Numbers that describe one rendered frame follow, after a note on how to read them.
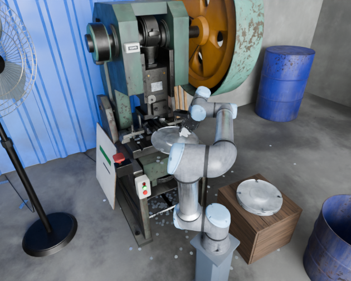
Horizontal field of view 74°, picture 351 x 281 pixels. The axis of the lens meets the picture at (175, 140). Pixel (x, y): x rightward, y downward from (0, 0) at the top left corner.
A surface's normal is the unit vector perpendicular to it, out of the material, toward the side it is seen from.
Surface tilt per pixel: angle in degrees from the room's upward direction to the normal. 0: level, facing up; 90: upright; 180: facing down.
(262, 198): 0
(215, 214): 7
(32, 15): 90
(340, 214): 88
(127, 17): 45
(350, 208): 88
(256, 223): 0
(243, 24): 79
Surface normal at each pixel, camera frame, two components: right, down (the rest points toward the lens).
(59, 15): 0.48, 0.47
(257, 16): 0.47, 0.25
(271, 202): -0.03, -0.84
